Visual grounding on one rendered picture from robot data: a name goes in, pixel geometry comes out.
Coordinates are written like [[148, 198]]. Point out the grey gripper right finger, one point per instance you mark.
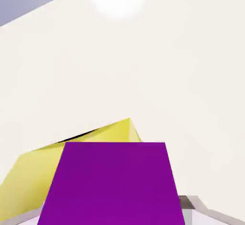
[[202, 212]]

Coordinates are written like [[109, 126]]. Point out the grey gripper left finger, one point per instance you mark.
[[26, 218]]

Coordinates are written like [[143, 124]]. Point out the large yellow box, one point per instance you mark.
[[32, 179]]

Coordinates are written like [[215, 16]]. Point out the small purple cube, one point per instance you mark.
[[114, 186]]

